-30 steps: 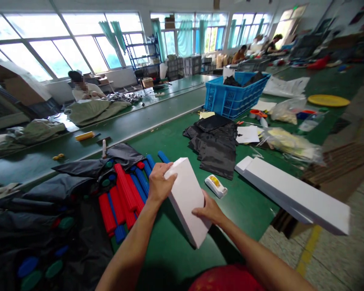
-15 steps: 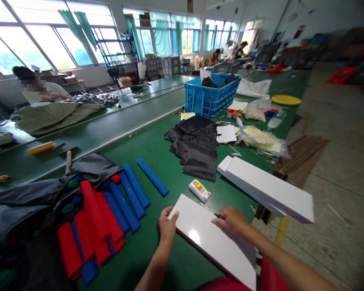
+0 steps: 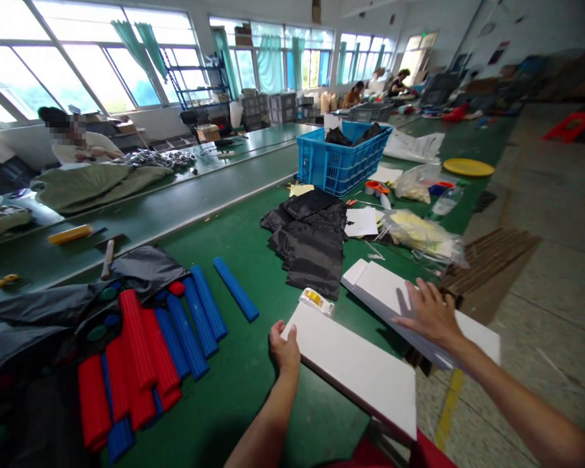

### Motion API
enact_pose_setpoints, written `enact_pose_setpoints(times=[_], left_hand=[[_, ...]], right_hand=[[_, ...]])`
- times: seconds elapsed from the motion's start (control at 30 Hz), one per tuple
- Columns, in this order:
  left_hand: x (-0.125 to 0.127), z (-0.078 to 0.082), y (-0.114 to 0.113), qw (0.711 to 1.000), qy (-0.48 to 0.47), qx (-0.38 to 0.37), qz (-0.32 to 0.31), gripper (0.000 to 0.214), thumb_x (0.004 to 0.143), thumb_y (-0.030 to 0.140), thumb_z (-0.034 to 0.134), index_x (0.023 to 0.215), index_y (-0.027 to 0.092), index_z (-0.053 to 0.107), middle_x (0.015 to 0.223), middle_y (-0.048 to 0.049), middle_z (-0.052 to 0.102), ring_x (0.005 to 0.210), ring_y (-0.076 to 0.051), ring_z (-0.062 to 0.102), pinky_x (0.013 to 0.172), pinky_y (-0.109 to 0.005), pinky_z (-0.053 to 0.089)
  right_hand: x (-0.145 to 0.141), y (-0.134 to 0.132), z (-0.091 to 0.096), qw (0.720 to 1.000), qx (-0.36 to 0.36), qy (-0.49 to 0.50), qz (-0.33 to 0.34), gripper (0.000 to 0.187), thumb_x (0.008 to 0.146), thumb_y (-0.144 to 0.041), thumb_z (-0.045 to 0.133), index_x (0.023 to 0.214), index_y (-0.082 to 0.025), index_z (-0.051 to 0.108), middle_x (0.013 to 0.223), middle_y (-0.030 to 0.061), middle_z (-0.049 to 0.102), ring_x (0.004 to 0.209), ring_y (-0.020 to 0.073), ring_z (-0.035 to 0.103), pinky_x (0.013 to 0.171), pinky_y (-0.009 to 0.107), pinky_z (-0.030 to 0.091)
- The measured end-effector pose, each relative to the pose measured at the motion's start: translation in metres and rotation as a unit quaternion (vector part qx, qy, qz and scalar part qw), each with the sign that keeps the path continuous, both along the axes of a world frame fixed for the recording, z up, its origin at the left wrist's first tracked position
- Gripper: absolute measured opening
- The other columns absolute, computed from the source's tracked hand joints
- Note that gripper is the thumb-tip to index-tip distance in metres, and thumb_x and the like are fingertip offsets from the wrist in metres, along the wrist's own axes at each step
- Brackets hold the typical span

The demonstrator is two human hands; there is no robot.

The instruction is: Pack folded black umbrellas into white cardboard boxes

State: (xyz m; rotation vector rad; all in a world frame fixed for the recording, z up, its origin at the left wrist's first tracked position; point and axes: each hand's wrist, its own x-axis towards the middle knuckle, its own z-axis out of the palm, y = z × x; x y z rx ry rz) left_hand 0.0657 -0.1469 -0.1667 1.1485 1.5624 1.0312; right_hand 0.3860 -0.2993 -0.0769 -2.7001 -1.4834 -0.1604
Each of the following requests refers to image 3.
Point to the clear bag of cream parts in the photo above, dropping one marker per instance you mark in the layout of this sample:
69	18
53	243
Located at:
414	184

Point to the dark grey plastic sheet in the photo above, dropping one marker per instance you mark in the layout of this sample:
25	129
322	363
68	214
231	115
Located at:
44	304

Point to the black bags in crate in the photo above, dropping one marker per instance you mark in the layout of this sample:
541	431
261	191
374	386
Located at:
356	134

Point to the clear bag of yellow sheets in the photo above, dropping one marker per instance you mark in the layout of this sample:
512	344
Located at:
421	234

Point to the white tape dispenser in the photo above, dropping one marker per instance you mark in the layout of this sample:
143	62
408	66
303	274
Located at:
317	301

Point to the red plastic stool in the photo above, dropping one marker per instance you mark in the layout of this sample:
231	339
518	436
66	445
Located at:
570	126

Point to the person's left hand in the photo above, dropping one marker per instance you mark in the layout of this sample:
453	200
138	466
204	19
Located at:
285	352

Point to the long white carton box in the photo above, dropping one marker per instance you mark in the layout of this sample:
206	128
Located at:
375	287

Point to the grey plastic crate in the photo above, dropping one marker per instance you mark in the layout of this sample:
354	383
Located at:
370	112

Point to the blue metal shelf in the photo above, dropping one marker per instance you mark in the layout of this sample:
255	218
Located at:
200	88

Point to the person's body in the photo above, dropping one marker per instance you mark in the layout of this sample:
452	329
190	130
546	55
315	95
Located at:
395	453

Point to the pile of black fabric bags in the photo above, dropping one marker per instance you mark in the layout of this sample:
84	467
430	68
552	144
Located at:
309	239

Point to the blue plastic crate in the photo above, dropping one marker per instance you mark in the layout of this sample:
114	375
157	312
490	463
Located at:
339	161

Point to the white carton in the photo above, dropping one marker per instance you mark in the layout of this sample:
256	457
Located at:
356	365

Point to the clear plastic water bottle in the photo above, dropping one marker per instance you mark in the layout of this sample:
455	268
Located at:
446	200

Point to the olive green cloth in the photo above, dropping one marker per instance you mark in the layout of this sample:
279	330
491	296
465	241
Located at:
97	183

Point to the yellow round plate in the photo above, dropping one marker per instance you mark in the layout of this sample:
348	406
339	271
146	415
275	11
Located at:
468	167

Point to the yellow ribbed foam roller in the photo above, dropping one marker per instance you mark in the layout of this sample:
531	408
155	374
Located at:
69	234

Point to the single blue ribbed foam roller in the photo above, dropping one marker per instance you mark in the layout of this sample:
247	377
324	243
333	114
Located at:
236	288

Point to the white plastic bag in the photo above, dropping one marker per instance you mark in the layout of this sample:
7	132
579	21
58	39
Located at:
414	146

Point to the stack of brown cardboard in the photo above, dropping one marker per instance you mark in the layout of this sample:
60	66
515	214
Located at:
492	263

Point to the person's right hand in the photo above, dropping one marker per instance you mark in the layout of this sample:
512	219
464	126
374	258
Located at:
431	317

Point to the white paper sheets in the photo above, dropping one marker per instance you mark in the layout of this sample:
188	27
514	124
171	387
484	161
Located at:
363	222

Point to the pile of red and blue rollers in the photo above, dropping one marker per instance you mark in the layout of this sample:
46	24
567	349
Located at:
146	351

